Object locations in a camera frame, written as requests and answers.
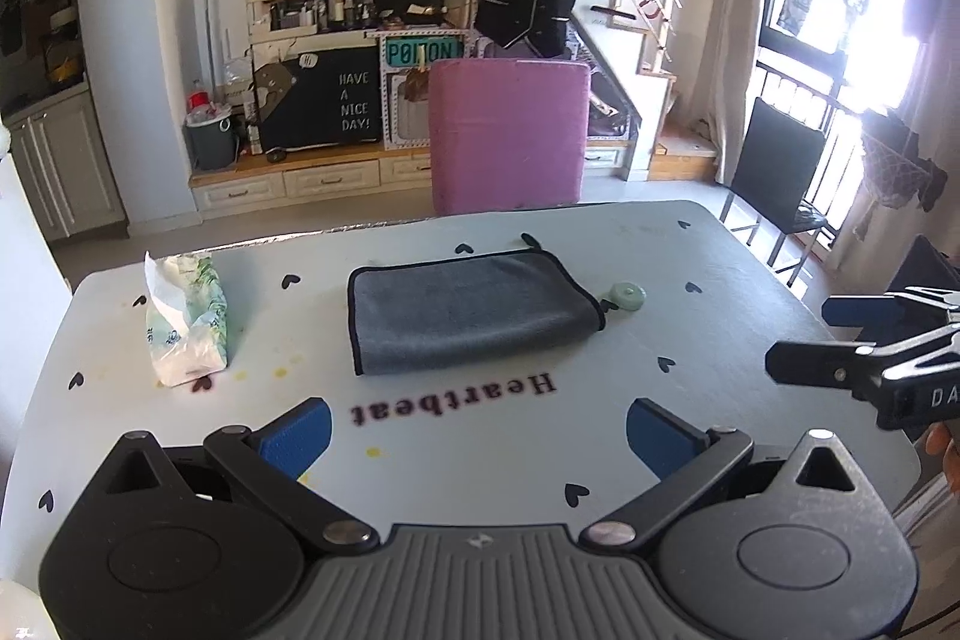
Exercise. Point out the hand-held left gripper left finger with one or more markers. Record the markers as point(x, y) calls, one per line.
point(296, 439)

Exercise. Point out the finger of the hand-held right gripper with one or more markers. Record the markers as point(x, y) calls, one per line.
point(862, 316)
point(817, 364)

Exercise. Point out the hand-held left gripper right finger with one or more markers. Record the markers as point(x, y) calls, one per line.
point(661, 437)

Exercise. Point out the grey towel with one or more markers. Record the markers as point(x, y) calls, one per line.
point(465, 310)

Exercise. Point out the person's right hand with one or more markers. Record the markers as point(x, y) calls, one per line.
point(946, 452)

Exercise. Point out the dark chair back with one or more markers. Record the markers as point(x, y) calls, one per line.
point(924, 265)

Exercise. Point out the small green round object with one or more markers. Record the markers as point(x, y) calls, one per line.
point(625, 297)

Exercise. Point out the white green tissue packet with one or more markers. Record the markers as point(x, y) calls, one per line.
point(187, 332)

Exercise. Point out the hanging grey net cloth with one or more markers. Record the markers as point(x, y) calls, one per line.
point(900, 168)

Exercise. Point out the black chair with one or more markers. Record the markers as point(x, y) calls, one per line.
point(776, 160)

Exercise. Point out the white heart-print tablecloth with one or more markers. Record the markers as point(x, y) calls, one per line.
point(480, 415)

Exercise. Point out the low white drawer cabinet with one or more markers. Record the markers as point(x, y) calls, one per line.
point(330, 179)

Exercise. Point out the beige curtain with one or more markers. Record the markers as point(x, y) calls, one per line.
point(742, 40)

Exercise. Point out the white staircase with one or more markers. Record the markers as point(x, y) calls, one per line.
point(645, 108)

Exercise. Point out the grey trash bin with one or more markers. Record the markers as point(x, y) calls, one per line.
point(211, 144)

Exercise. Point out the pink chair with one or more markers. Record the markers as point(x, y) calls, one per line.
point(510, 138)

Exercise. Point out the black lettered sign board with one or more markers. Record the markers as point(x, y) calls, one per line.
point(330, 100)

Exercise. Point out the white kitchen cabinet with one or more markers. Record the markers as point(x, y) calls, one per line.
point(64, 168)

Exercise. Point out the green plate sign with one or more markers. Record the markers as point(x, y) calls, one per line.
point(420, 51)

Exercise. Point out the white shelf rack with bottles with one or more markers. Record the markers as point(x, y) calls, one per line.
point(285, 10)

